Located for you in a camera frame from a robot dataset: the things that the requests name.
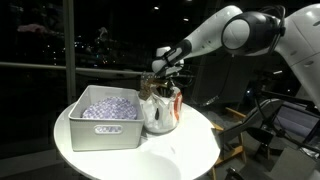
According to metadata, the grey box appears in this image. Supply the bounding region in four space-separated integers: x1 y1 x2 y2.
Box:
266 146 320 180

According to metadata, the clear bag of snacks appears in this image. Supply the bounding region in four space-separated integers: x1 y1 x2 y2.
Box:
139 71 158 101

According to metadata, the wooden frame chair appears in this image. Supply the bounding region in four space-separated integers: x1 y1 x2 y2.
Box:
208 106 249 180

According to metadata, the white orange target plastic bag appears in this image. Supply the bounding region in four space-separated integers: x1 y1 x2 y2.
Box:
139 85 184 134

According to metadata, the black stand bar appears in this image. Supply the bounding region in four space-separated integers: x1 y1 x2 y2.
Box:
259 89 320 116

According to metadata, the purple checkered cloth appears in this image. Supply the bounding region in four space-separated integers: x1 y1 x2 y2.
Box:
81 96 138 134

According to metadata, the grey reclined chair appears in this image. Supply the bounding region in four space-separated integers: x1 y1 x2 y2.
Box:
218 98 284 158

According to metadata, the white plastic storage box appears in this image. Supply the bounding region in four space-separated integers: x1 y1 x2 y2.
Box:
68 84 146 152

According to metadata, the black cable with silver connector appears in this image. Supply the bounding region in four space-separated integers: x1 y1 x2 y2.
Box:
196 54 236 108

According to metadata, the dark monitor screen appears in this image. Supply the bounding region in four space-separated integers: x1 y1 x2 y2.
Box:
273 103 320 158

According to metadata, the metal window handrail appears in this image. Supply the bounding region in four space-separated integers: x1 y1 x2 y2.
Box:
0 61 148 77

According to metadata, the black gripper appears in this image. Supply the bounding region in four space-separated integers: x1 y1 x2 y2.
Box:
159 73 179 88

